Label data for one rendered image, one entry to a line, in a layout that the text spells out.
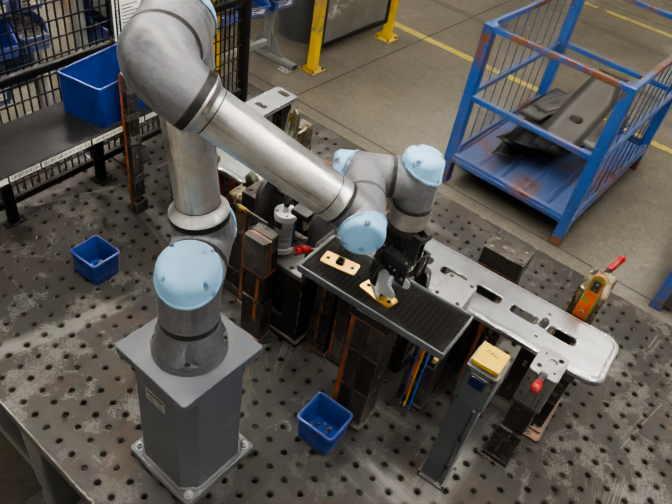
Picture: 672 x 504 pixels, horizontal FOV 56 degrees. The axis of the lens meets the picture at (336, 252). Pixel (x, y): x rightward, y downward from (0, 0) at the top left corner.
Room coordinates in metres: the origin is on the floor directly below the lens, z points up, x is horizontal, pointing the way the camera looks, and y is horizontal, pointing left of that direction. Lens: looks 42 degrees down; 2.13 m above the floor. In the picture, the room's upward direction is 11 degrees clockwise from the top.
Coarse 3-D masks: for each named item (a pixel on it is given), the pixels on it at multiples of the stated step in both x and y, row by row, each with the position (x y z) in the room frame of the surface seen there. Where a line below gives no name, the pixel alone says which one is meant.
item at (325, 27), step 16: (320, 0) 4.17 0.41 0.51; (336, 0) 4.35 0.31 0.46; (352, 0) 4.52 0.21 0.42; (368, 0) 4.70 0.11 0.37; (384, 0) 4.87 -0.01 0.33; (320, 16) 4.17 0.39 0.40; (336, 16) 4.37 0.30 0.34; (352, 16) 4.55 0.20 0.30; (368, 16) 4.75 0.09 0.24; (384, 16) 4.90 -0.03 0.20; (320, 32) 4.19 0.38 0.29; (336, 32) 4.40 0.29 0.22; (352, 32) 4.56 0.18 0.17; (384, 32) 4.95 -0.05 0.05; (320, 48) 4.22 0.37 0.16
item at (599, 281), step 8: (592, 280) 1.22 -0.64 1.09; (600, 280) 1.21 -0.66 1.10; (592, 288) 1.21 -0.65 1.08; (600, 288) 1.20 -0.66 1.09; (584, 296) 1.21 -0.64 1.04; (592, 296) 1.20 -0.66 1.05; (584, 304) 1.20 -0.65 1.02; (592, 304) 1.19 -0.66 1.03; (576, 312) 1.20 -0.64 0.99; (584, 312) 1.19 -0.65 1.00
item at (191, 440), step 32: (224, 320) 0.86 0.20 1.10; (128, 352) 0.74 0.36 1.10; (256, 352) 0.80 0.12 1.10; (160, 384) 0.68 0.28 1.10; (192, 384) 0.69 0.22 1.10; (224, 384) 0.74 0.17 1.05; (160, 416) 0.70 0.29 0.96; (192, 416) 0.68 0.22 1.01; (224, 416) 0.74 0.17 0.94; (160, 448) 0.71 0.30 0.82; (192, 448) 0.68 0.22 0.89; (224, 448) 0.75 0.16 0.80; (160, 480) 0.69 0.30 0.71; (192, 480) 0.68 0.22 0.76
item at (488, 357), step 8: (488, 344) 0.88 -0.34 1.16; (480, 352) 0.85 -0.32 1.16; (488, 352) 0.86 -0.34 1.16; (496, 352) 0.86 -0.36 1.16; (472, 360) 0.83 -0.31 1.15; (480, 360) 0.83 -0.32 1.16; (488, 360) 0.84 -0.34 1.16; (496, 360) 0.84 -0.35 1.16; (504, 360) 0.84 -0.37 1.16; (488, 368) 0.82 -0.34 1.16; (496, 368) 0.82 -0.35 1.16; (496, 376) 0.81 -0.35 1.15
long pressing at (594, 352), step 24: (240, 168) 1.53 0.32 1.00; (432, 240) 1.37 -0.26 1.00; (432, 264) 1.27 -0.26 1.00; (456, 264) 1.29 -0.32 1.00; (432, 288) 1.17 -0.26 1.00; (504, 288) 1.23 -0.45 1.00; (480, 312) 1.12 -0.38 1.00; (504, 312) 1.14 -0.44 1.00; (528, 312) 1.16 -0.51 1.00; (552, 312) 1.17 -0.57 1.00; (504, 336) 1.07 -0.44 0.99; (528, 336) 1.07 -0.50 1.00; (552, 336) 1.09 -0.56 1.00; (576, 336) 1.10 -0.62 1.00; (600, 336) 1.12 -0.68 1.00; (576, 360) 1.03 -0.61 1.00; (600, 360) 1.04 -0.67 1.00; (600, 384) 0.98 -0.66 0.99
